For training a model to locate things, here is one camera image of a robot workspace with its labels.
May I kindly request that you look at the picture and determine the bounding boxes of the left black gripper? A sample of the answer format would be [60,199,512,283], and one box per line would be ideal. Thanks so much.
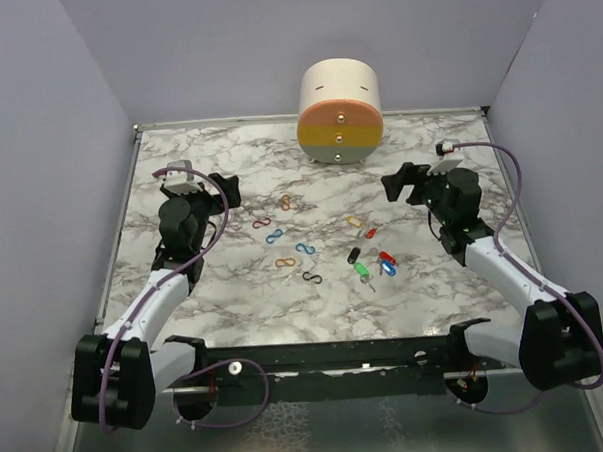
[160,172,241,253]

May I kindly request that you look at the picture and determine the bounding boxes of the black carabiner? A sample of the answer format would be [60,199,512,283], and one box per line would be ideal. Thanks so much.
[302,271,323,284]

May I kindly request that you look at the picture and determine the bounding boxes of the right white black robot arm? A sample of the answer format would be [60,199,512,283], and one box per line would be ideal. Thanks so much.
[381,162,603,391]

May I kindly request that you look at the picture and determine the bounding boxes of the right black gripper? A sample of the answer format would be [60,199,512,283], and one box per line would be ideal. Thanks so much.
[382,160,458,228]

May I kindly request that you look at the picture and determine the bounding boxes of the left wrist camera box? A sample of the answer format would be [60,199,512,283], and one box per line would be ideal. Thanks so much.
[162,159,202,195]

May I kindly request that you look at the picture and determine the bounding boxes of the black tag key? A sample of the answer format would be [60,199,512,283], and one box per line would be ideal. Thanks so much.
[347,247,361,265]

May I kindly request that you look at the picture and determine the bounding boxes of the gold carabiner far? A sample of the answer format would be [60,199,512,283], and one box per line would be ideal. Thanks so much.
[280,195,291,211]

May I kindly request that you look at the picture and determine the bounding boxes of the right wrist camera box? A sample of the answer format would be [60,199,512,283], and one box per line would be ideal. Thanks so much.
[426,139,464,176]

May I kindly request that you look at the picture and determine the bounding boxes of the blue tag key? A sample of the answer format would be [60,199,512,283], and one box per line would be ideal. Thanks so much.
[379,259,397,277]

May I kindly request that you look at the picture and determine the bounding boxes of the blue carabiner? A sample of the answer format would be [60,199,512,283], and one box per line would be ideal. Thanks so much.
[265,229,284,244]
[295,243,317,255]

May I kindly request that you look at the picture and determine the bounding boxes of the black mounting rail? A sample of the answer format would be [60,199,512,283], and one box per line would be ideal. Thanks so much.
[165,335,501,407]

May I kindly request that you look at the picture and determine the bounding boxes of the yellow tag key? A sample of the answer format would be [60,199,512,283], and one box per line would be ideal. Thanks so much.
[346,216,361,228]

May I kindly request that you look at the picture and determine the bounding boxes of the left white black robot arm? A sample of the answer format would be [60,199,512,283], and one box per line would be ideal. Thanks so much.
[70,166,241,431]

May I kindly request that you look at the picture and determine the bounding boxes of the red carabiner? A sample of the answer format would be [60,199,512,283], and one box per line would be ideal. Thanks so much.
[251,217,272,229]

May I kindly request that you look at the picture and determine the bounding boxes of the small red tag key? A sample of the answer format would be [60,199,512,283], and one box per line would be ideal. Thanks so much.
[357,227,378,239]

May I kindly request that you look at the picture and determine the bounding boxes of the orange carabiner near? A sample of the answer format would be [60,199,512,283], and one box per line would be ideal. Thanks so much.
[274,257,296,268]

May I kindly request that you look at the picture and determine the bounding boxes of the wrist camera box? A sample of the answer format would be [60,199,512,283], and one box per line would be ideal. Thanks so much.
[162,159,202,195]
[426,139,464,176]

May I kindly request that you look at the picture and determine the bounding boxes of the round three-drawer storage box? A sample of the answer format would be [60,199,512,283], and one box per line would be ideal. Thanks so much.
[296,58,383,165]

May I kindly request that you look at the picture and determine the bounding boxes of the green tag key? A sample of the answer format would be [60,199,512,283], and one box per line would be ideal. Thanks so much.
[352,261,375,292]

